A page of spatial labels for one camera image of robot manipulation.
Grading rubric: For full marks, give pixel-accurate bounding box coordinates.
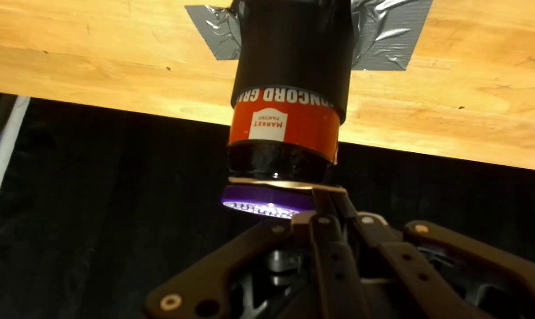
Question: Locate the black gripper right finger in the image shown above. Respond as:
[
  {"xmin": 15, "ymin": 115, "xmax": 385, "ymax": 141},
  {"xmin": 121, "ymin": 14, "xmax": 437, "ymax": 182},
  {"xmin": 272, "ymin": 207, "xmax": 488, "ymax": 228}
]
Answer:
[{"xmin": 352, "ymin": 212, "xmax": 535, "ymax": 319}]

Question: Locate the black curtain backdrop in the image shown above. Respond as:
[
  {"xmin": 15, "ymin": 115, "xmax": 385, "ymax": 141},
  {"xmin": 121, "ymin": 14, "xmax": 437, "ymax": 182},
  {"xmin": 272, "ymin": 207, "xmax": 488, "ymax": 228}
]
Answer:
[{"xmin": 0, "ymin": 97, "xmax": 535, "ymax": 319}]

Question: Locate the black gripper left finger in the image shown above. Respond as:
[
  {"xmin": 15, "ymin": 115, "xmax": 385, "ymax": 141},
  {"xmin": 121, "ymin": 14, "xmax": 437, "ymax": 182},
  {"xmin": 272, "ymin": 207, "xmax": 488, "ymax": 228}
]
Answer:
[{"xmin": 143, "ymin": 189, "xmax": 370, "ymax": 319}]

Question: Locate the dark jar with purple lid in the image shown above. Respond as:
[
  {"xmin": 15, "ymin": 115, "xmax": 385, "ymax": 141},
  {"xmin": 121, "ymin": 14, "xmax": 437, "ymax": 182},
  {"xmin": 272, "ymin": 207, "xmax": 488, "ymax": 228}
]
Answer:
[{"xmin": 221, "ymin": 0, "xmax": 354, "ymax": 217}]

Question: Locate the grey duct tape strip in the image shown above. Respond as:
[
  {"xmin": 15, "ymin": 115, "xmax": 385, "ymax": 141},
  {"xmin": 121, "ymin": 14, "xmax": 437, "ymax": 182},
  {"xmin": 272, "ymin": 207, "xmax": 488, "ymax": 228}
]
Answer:
[{"xmin": 185, "ymin": 0, "xmax": 432, "ymax": 70}]

